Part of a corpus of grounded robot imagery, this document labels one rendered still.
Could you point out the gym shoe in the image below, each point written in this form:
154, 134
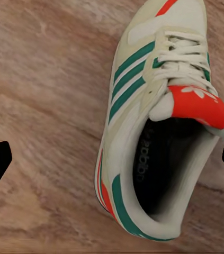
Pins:
163, 122

